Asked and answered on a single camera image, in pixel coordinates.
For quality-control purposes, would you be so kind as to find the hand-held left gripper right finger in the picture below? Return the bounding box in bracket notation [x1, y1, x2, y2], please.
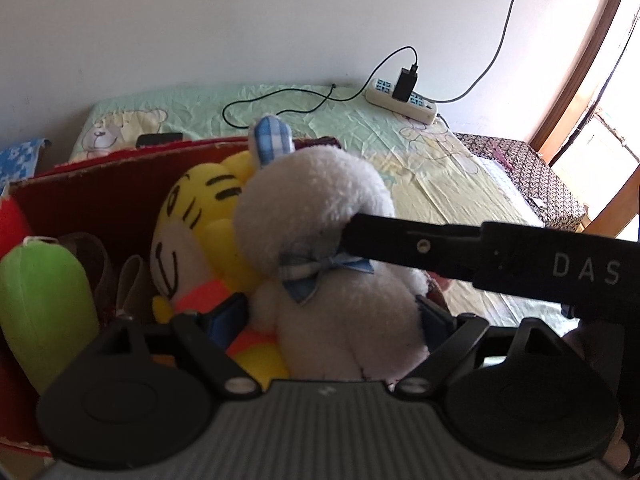
[393, 294, 572, 397]

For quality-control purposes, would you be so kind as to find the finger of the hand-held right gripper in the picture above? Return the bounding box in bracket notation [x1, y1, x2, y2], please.
[339, 212, 486, 282]

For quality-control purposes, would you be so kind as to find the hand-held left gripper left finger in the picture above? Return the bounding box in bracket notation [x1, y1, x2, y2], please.
[92, 292, 263, 399]

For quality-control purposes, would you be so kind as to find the large white plush rabbit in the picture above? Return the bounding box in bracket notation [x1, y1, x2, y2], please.
[235, 115, 431, 381]

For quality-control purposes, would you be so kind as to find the yellow tiger plush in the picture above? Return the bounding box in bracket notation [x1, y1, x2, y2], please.
[150, 152, 291, 379]

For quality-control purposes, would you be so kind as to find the red cardboard box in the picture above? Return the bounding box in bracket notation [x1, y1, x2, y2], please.
[0, 136, 351, 461]

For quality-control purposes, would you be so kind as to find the green printed bed sheet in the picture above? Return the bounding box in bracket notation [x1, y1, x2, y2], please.
[67, 82, 546, 326]

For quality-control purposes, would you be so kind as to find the white power strip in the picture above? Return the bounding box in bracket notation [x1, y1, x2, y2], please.
[364, 78, 439, 125]

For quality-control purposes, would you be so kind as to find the brown fabric item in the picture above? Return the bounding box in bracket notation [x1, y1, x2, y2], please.
[60, 232, 153, 324]

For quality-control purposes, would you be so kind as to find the green plush toy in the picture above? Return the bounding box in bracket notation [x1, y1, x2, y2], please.
[0, 237, 101, 396]

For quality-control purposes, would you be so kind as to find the black phone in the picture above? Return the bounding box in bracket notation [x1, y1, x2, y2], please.
[136, 132, 185, 150]

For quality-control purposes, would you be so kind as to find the blue patterned cloth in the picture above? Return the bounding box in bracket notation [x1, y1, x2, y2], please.
[0, 137, 52, 181]

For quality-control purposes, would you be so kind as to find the black charger with cable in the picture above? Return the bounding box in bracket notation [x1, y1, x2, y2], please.
[222, 46, 420, 134]

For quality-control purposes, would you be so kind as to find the wooden window frame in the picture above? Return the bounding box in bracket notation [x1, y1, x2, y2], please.
[530, 0, 640, 241]

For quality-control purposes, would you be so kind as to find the grey cable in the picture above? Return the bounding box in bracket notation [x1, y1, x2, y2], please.
[435, 0, 534, 104]

